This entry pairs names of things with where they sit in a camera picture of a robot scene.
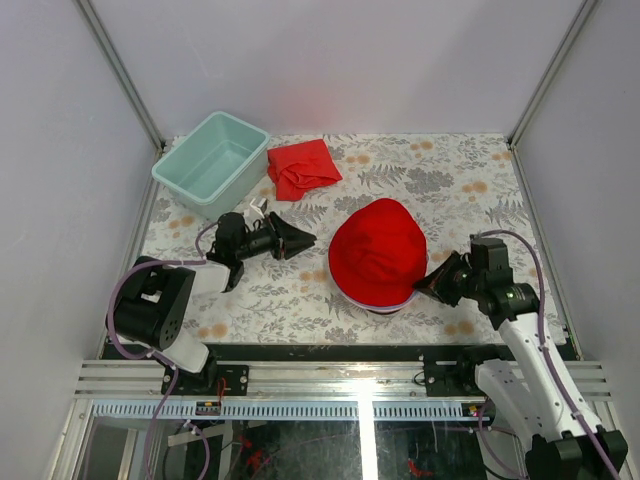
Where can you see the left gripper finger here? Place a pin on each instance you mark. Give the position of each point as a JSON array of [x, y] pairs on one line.
[[291, 249], [289, 233]]

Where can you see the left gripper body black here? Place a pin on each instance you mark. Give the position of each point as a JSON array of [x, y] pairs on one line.
[[262, 241]]

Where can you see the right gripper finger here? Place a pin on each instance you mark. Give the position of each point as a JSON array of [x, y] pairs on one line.
[[444, 296], [443, 278]]

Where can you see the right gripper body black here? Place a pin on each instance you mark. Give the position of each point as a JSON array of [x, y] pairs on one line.
[[465, 280]]

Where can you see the red hat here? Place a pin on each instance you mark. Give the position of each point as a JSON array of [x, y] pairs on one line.
[[378, 254]]

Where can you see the pink bucket hat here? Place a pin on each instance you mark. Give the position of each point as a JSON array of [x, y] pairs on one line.
[[385, 310]]

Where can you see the light green plastic bin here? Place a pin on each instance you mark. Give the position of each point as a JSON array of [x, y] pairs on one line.
[[215, 166]]

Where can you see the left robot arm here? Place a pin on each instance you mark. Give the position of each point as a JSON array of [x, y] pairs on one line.
[[147, 307]]

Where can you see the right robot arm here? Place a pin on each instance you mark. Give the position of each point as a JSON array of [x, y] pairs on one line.
[[562, 436]]

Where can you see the red folded cloth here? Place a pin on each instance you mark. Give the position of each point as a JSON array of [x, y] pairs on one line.
[[298, 168]]

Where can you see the floral table mat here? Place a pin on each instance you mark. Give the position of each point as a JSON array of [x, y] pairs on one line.
[[453, 185]]

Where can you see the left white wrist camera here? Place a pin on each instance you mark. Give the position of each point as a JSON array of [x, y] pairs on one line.
[[257, 208]]

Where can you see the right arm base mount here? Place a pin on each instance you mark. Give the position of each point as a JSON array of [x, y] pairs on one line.
[[449, 371]]

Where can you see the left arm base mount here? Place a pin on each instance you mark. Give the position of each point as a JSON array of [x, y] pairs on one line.
[[215, 380]]

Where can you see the aluminium rail frame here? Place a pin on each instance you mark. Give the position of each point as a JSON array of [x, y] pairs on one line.
[[286, 382]]

